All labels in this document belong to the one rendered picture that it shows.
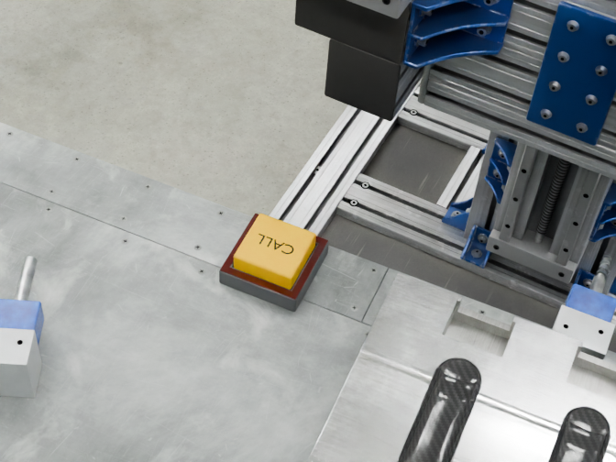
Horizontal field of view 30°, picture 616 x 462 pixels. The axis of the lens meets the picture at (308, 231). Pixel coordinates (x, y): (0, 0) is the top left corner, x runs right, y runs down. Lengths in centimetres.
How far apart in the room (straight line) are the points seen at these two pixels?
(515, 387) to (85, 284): 41
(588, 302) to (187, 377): 37
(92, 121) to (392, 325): 148
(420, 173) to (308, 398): 103
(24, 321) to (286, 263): 24
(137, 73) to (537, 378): 164
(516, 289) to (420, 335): 92
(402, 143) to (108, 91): 69
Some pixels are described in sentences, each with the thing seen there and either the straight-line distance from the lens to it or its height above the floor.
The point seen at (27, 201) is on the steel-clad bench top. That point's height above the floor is 80.
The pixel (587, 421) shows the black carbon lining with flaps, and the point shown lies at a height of 89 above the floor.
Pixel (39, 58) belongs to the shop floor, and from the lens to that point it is 253.
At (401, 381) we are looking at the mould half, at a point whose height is 89.
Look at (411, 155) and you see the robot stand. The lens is 204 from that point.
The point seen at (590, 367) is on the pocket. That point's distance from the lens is 101.
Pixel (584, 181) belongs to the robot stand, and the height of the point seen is 53.
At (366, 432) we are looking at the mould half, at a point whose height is 88.
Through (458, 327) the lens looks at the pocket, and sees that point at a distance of 101.
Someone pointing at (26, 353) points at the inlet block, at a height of 85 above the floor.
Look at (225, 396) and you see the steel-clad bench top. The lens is 103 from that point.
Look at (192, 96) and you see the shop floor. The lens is 242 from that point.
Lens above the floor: 168
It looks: 51 degrees down
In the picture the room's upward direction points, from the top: 5 degrees clockwise
